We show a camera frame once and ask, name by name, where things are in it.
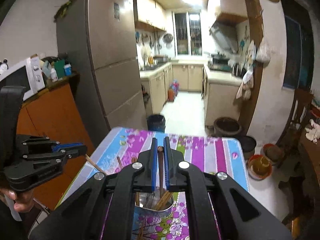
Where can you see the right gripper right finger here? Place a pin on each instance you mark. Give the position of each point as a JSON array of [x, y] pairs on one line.
[[174, 180]]

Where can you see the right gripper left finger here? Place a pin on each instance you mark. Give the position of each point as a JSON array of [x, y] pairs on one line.
[[146, 166]]

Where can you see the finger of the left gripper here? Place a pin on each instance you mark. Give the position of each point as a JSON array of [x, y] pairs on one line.
[[65, 146], [70, 153]]

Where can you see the wooden chopstick two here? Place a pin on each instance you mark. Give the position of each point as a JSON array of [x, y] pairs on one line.
[[137, 199]]

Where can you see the wooden chopstick six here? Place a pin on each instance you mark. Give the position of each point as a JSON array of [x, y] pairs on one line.
[[160, 150]]

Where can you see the wooden chopstick one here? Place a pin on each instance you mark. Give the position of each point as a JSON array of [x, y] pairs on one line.
[[119, 162]]

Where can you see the wooden chopstick five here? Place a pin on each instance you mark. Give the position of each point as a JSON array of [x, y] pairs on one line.
[[95, 165]]

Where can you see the wooden chopstick three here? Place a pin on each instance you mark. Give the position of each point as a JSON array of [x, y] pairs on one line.
[[163, 201]]

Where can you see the wooden chopstick four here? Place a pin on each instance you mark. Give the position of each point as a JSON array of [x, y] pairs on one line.
[[140, 234]]

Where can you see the kitchen window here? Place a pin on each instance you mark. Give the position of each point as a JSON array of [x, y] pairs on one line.
[[188, 33]]

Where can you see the person's left hand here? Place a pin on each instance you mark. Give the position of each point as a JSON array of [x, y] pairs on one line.
[[23, 201]]

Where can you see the blue perforated utensil holder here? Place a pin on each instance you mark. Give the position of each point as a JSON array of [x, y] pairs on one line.
[[156, 223]]

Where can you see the orange wooden cabinet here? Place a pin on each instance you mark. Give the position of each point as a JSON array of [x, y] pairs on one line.
[[53, 113]]

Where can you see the black trash bin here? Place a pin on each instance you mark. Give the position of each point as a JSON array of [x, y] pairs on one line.
[[156, 123]]

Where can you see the white bottle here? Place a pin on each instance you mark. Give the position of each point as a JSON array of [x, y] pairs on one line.
[[53, 74]]

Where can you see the brown ceramic pot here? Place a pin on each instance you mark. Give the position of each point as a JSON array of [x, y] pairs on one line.
[[226, 127]]

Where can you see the white microwave oven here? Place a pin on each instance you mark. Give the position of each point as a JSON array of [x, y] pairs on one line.
[[26, 73]]

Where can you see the blue lidded jar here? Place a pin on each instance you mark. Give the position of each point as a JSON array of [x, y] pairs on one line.
[[68, 69]]

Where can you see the grey refrigerator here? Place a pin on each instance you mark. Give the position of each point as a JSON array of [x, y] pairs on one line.
[[98, 39]]

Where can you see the wooden dining chair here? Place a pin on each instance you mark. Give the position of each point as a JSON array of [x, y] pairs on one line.
[[297, 120]]

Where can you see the steel kettle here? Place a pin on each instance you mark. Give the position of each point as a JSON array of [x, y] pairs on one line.
[[236, 71]]

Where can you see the black wok on stove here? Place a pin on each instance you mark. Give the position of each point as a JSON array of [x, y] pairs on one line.
[[219, 59]]

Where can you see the dark wooden side table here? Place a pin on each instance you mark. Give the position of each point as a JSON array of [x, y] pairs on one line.
[[309, 155]]

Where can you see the white hanging plastic bag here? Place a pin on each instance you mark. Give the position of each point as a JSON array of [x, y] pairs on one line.
[[263, 54]]

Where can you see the range hood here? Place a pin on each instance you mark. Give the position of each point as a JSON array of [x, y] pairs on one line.
[[225, 36]]

